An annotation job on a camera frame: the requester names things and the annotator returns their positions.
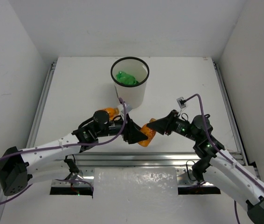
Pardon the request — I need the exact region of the orange juice bottle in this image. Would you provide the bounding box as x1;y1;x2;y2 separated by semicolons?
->
102;107;119;120
138;124;156;147

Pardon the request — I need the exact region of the aluminium side rail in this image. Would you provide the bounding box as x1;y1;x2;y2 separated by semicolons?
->
26;61;57;148
213;61;257;168

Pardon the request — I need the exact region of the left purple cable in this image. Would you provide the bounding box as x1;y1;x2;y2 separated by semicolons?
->
0;97;129;207

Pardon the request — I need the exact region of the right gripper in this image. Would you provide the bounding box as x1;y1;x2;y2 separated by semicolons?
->
147;109;200;142

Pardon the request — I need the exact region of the green plastic bottle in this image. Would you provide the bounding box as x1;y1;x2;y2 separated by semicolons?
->
116;71;139;85

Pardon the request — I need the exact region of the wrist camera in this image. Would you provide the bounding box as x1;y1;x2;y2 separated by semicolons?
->
117;101;132;119
176;97;187;115

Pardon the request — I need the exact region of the left aluminium side rail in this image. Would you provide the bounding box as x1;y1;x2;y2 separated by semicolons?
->
26;61;57;148

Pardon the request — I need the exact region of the aluminium front rail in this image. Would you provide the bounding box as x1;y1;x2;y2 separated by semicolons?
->
69;152;200;167

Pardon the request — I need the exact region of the white bin with black rim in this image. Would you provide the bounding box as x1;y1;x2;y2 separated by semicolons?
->
111;56;150;108

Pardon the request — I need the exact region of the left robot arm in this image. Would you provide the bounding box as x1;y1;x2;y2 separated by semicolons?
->
0;110;148;196

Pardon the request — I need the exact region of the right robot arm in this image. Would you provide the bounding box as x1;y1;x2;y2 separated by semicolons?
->
148;110;264;224

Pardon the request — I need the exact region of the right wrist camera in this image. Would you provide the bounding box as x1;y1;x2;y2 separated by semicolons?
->
176;97;187;115

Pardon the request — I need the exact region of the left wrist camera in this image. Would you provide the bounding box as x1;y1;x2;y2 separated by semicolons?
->
117;101;132;119

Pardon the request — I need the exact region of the right aluminium side rail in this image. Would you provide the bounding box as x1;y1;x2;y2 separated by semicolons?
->
213;61;257;168

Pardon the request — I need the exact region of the purple cable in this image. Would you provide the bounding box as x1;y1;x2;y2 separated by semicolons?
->
0;97;129;207
185;93;264;224

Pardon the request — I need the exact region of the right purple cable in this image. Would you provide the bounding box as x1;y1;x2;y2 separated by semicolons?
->
185;93;264;224

